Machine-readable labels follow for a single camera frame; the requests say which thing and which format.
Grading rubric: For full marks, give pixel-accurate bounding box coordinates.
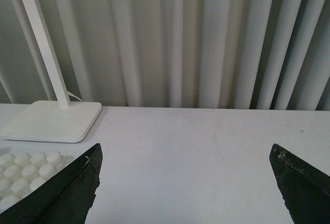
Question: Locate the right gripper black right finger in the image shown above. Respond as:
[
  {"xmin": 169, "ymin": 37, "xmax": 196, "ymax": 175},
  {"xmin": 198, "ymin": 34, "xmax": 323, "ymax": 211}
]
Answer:
[{"xmin": 269, "ymin": 143, "xmax": 329, "ymax": 223}]

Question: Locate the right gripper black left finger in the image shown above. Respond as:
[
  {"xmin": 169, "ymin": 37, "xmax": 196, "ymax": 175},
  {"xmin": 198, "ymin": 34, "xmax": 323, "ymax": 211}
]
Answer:
[{"xmin": 1, "ymin": 143, "xmax": 103, "ymax": 223}]

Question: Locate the white desk lamp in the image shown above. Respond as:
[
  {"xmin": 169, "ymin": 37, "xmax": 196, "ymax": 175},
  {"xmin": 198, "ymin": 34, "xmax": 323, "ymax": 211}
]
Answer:
[{"xmin": 1, "ymin": 0, "xmax": 102, "ymax": 143}]

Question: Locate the white curtain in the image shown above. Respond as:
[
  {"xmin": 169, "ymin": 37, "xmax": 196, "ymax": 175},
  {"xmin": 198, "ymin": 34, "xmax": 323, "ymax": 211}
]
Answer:
[{"xmin": 0, "ymin": 0, "xmax": 330, "ymax": 111}]

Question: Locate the white studded base plate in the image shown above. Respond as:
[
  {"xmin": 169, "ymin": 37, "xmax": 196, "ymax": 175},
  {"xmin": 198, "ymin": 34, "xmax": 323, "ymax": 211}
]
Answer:
[{"xmin": 1, "ymin": 151, "xmax": 67, "ymax": 212}]

